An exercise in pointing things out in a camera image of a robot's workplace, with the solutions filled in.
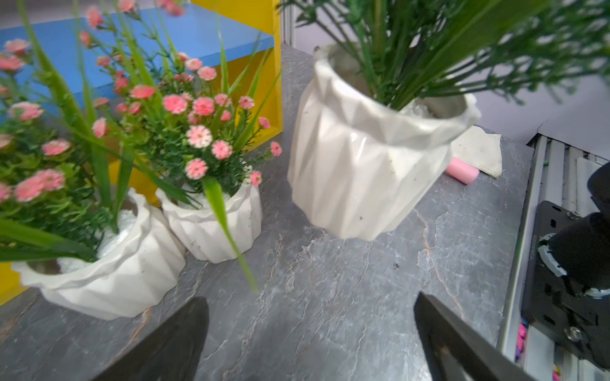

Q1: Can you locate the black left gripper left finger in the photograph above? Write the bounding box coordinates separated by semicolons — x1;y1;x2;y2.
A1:
95;297;210;380

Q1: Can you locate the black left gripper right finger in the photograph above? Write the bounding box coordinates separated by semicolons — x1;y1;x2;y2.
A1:
414;292;531;380

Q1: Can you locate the pink flower pot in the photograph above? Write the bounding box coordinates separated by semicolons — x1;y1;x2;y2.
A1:
1;2;186;321
79;1;282;276

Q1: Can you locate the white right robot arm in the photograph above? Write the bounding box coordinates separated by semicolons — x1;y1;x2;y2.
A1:
522;164;609;370

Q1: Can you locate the yellow pink blue shelf rack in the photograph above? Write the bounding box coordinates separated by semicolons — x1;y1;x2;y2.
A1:
0;0;284;306

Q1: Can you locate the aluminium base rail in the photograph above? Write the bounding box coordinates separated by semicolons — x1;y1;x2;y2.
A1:
498;135;609;380

